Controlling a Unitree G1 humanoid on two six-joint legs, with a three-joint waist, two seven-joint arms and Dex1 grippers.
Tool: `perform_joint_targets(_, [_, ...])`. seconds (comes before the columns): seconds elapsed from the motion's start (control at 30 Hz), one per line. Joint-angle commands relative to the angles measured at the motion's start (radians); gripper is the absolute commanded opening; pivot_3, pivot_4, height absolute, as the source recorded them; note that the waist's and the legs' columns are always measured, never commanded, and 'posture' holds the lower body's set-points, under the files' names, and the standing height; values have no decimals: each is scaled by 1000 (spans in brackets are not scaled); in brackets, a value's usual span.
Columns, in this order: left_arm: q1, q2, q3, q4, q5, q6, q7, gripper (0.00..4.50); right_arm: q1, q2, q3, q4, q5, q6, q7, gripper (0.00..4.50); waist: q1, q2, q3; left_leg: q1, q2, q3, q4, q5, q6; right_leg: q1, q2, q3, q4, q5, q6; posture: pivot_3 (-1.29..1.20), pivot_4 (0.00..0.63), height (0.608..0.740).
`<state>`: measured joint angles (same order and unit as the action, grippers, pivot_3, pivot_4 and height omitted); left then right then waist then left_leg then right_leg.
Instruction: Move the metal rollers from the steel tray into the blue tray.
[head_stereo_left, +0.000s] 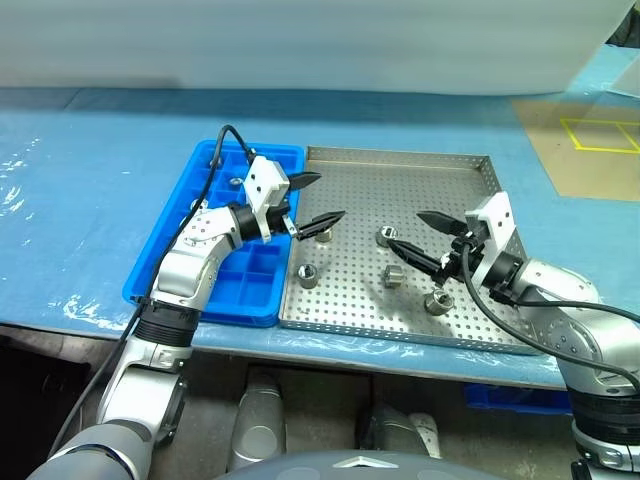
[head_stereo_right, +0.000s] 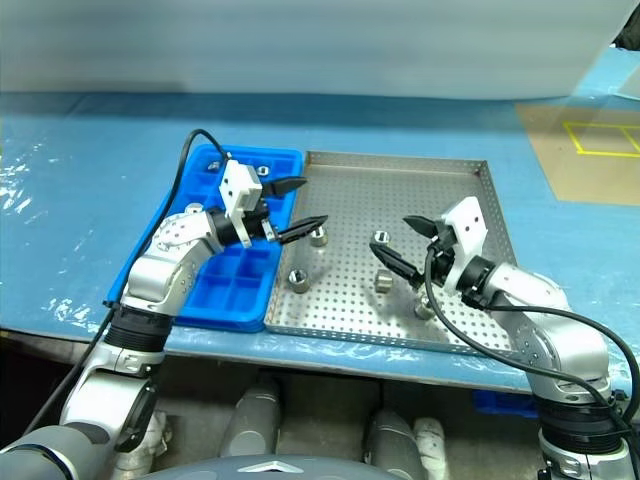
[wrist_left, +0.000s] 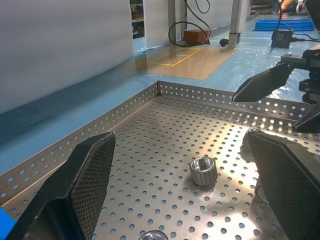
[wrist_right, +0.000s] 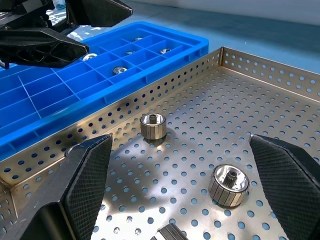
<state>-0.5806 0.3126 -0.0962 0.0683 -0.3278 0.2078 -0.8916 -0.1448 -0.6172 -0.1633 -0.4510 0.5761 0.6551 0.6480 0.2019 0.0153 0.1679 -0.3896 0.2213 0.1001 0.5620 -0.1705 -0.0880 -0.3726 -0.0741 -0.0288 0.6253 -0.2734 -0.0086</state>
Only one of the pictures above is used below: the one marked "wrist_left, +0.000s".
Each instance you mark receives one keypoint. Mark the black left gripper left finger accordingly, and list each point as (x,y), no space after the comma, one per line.
(75,195)

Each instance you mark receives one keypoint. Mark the blue compartment tray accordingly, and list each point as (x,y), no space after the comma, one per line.
(5,222)

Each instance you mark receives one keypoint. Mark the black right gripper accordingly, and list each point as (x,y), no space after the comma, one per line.
(312,62)

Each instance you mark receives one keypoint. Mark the black power brick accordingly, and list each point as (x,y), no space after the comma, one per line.
(282,38)

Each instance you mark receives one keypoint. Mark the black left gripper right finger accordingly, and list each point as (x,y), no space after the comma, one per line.
(292,195)

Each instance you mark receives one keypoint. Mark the white backdrop screen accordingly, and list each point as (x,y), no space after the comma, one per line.
(62,45)

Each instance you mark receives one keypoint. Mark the brown cardboard box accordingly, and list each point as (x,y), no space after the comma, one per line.
(195,36)

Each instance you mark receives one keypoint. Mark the white board panel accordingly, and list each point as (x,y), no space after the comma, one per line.
(155,22)

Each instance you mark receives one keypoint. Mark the grey metal post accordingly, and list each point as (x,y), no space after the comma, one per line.
(236,20)

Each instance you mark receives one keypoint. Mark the perforated metal tray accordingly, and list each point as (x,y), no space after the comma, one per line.
(162,140)

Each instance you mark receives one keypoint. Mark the blue plastic pallet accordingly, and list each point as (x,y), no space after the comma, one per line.
(282,23)

